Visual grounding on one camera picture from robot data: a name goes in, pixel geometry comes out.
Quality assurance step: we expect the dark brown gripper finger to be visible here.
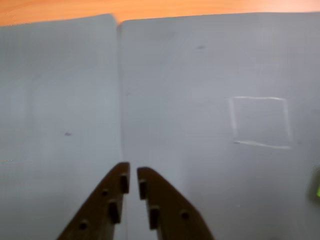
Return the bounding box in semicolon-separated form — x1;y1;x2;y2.
56;161;131;240
136;166;216;240

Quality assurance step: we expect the green lego block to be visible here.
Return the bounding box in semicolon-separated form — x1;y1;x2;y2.
306;167;320;204

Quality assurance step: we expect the grey rubber mat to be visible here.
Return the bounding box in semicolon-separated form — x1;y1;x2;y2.
116;11;320;240
0;13;127;240

